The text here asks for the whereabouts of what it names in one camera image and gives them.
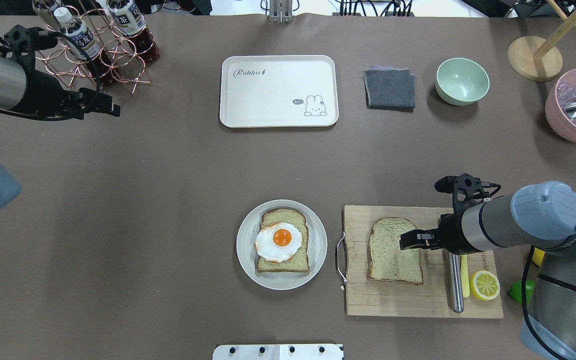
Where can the grey folded cloth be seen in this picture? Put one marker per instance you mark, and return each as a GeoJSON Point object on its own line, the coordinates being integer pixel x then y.
{"type": "Point", "coordinates": [389, 88]}

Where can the tea bottle back left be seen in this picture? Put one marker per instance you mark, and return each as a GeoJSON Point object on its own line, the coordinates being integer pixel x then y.
{"type": "Point", "coordinates": [45, 10]}

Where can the fried egg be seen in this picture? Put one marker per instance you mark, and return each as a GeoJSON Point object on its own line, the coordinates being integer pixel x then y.
{"type": "Point", "coordinates": [278, 242]}

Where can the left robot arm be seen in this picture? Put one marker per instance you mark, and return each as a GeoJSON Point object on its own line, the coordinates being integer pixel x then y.
{"type": "Point", "coordinates": [12, 103]}

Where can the tea bottle front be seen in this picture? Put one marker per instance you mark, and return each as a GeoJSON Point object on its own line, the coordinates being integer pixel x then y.
{"type": "Point", "coordinates": [83, 44]}

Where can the wooden cutting board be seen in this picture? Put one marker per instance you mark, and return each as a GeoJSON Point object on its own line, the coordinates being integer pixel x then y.
{"type": "Point", "coordinates": [365, 297]}

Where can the tea bottle right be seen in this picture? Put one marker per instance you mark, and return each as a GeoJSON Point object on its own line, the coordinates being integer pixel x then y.
{"type": "Point", "coordinates": [132, 25]}

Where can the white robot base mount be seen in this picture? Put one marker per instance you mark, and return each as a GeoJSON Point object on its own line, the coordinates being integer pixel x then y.
{"type": "Point", "coordinates": [299, 351]}

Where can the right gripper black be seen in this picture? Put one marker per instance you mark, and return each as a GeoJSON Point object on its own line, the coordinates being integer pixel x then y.
{"type": "Point", "coordinates": [451, 234]}

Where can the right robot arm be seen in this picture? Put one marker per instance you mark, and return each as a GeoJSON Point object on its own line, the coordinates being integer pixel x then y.
{"type": "Point", "coordinates": [540, 215]}

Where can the copper wire bottle rack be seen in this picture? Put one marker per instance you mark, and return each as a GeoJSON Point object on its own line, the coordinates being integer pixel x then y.
{"type": "Point", "coordinates": [127, 68]}

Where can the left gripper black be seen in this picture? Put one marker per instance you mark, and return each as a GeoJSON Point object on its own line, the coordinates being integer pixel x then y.
{"type": "Point", "coordinates": [44, 93]}

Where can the tea bottle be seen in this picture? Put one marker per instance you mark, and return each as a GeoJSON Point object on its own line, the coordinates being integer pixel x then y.
{"type": "Point", "coordinates": [132, 25]}
{"type": "Point", "coordinates": [83, 44]}
{"type": "Point", "coordinates": [45, 10]}

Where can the green lime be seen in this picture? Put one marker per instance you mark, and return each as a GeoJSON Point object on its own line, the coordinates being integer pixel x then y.
{"type": "Point", "coordinates": [515, 290]}

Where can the half lemon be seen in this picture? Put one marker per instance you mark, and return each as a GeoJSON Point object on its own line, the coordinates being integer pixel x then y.
{"type": "Point", "coordinates": [484, 285]}

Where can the bread slice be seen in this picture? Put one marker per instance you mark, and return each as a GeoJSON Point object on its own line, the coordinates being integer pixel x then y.
{"type": "Point", "coordinates": [299, 262]}
{"type": "Point", "coordinates": [387, 261]}

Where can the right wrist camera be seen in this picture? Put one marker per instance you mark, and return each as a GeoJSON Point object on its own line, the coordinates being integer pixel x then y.
{"type": "Point", "coordinates": [467, 191]}

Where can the whole lemon upper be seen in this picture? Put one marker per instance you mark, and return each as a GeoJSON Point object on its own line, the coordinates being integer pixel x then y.
{"type": "Point", "coordinates": [538, 257]}

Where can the wooden stand with round base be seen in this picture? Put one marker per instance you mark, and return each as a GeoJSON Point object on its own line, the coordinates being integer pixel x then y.
{"type": "Point", "coordinates": [536, 58]}

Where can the cream rabbit tray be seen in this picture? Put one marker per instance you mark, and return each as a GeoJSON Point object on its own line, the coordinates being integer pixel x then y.
{"type": "Point", "coordinates": [278, 91]}

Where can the mint green bowl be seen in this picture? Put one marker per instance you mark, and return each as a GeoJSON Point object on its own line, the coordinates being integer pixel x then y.
{"type": "Point", "coordinates": [461, 81]}

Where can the grey round plate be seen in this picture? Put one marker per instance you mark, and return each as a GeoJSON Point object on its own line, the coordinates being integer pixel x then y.
{"type": "Point", "coordinates": [281, 281]}

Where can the yellow plastic knife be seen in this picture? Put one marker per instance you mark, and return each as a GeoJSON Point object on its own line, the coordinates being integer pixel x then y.
{"type": "Point", "coordinates": [464, 275]}

